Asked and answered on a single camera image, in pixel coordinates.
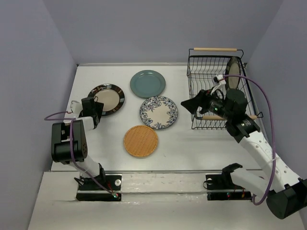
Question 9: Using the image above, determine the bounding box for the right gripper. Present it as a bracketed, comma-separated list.
[180, 86, 233, 121]

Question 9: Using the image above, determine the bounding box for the small black striped plate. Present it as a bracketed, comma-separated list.
[88, 84, 125, 116]

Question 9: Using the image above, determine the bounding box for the large black striped plate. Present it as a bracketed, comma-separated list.
[225, 57, 241, 91]

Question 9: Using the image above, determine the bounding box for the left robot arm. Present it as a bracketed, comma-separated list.
[51, 96, 107, 191]

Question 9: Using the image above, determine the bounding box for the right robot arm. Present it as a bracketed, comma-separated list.
[181, 89, 307, 219]

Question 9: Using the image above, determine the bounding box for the blue floral plate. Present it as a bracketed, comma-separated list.
[139, 96, 178, 129]

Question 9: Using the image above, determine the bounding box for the teal plate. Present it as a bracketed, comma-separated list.
[130, 70, 166, 99]

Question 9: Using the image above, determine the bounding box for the woven bamboo plate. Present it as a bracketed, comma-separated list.
[123, 125, 158, 158]

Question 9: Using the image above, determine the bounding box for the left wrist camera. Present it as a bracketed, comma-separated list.
[70, 100, 83, 115]

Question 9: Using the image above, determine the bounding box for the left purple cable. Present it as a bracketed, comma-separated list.
[44, 110, 117, 197]

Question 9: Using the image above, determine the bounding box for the purple cable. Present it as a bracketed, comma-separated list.
[224, 74, 275, 207]
[44, 110, 117, 197]

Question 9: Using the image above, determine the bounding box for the black wire dish rack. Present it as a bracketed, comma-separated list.
[187, 48, 263, 130]

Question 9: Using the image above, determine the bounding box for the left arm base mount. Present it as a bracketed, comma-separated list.
[74, 174, 122, 202]

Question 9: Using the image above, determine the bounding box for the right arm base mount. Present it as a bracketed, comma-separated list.
[203, 163, 252, 201]

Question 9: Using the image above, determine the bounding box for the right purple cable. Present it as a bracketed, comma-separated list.
[224, 74, 275, 207]

